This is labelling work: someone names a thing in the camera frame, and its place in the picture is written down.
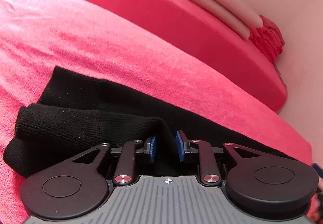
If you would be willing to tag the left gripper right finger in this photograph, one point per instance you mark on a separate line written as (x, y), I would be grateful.
(254, 180)

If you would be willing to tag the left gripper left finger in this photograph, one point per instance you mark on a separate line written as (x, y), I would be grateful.
(79, 185)

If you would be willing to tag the black knit pants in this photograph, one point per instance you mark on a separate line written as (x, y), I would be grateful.
(77, 112)

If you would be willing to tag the red crumpled blanket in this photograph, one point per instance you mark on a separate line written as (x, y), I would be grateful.
(268, 39)

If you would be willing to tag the near bed pink blanket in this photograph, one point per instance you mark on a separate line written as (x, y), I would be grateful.
(37, 35)

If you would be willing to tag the lower beige folded pillow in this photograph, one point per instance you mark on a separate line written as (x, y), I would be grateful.
(225, 16)

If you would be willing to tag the far bed red sheet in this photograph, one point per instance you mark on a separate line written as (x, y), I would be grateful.
(196, 32)

